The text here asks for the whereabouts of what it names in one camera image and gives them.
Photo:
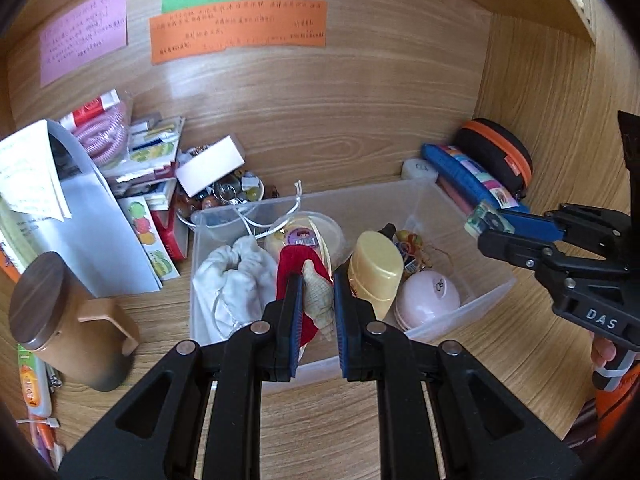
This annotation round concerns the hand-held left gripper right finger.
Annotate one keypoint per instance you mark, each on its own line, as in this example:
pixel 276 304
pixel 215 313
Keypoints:
pixel 342 320

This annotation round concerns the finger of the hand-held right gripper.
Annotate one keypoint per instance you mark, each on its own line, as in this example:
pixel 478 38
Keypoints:
pixel 515 247
pixel 535 225

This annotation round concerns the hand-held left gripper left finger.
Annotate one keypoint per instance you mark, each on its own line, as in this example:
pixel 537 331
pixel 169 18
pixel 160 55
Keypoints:
pixel 296 320

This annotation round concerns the beige conch shell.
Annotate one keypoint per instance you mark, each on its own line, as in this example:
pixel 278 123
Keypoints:
pixel 317 295

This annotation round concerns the small green white box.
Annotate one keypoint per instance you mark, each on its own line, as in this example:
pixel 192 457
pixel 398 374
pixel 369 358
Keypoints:
pixel 482 220

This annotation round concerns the clear plastic storage box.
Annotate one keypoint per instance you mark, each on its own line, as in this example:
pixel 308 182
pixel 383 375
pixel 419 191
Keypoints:
pixel 310 375

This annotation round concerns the wooden desktop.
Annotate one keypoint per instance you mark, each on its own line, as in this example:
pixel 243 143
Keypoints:
pixel 325 140

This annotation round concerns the person's right hand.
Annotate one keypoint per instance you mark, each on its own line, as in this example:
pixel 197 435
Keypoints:
pixel 604 352

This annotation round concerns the pink flat case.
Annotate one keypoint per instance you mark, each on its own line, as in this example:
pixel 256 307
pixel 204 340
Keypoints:
pixel 452 192

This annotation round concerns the pink round case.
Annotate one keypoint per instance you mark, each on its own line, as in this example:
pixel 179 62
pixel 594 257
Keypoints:
pixel 427 297

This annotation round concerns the clear plastic tub with lid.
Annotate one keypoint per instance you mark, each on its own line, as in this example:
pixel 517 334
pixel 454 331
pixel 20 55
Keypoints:
pixel 331 232

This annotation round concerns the black orange zip case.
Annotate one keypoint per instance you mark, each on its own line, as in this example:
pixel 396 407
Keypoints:
pixel 495 140

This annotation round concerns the colourful rubber bands bundle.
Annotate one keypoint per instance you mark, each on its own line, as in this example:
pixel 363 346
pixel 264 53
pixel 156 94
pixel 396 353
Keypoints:
pixel 410 250

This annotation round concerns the blue colourful pencil case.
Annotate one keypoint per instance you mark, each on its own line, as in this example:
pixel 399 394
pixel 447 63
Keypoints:
pixel 450 165

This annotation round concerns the bowl of beads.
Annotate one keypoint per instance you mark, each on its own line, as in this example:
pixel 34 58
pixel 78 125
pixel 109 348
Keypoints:
pixel 245 191

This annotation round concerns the red fruit printed box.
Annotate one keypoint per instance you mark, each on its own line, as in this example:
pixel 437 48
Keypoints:
pixel 150 240

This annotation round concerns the white cardboard box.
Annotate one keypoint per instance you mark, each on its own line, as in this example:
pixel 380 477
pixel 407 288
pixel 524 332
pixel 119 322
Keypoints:
pixel 210 165

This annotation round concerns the white paper bag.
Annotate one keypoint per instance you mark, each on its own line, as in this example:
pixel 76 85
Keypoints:
pixel 100 230

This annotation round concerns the fruit picture card packets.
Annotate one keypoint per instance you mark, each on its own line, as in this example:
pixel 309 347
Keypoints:
pixel 150 152

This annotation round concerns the brown mug with lid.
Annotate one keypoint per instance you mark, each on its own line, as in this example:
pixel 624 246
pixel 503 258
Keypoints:
pixel 75 345

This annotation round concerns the orange paper note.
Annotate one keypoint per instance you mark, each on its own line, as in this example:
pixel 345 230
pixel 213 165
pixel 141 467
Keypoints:
pixel 240 30

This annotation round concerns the white paper sheet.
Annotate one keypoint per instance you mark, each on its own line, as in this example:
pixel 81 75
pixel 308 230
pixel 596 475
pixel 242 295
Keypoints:
pixel 30 170

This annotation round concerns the pink paper note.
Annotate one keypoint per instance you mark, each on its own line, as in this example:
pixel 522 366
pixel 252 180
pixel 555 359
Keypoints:
pixel 82 35

